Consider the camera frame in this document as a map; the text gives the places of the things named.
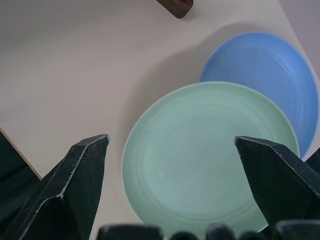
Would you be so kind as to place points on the dark brown wooden object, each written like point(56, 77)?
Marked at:
point(178, 7)

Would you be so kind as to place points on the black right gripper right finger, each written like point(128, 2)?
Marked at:
point(277, 180)

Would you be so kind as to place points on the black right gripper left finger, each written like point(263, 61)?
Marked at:
point(67, 190)

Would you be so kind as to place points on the blue plate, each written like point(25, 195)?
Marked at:
point(270, 75)

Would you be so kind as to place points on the green plate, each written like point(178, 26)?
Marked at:
point(190, 155)

